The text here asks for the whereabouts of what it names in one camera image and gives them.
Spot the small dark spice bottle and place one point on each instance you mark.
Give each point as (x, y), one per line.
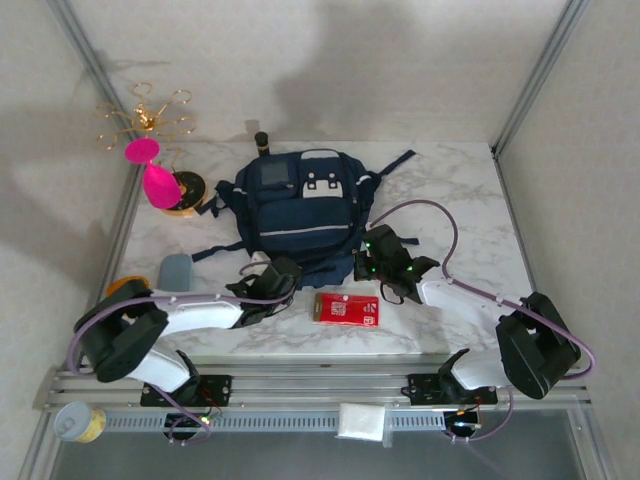
(262, 145)

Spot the grey blue pencil case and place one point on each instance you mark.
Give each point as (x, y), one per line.
(176, 272)

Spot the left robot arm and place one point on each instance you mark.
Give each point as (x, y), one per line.
(200, 312)

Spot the pink goblet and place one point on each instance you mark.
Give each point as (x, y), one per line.
(160, 187)

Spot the aluminium rail frame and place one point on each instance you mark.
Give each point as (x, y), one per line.
(320, 387)

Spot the red packet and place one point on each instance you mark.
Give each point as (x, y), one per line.
(346, 310)

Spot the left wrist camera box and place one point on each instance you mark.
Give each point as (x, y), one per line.
(259, 257)

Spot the tin can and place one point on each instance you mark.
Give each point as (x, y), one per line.
(80, 422)

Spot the navy blue backpack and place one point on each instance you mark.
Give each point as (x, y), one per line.
(300, 215)

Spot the aluminium frame post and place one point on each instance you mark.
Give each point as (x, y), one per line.
(552, 50)
(82, 50)

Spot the orange round object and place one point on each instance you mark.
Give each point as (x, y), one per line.
(122, 286)

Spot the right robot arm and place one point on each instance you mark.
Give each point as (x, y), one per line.
(460, 300)

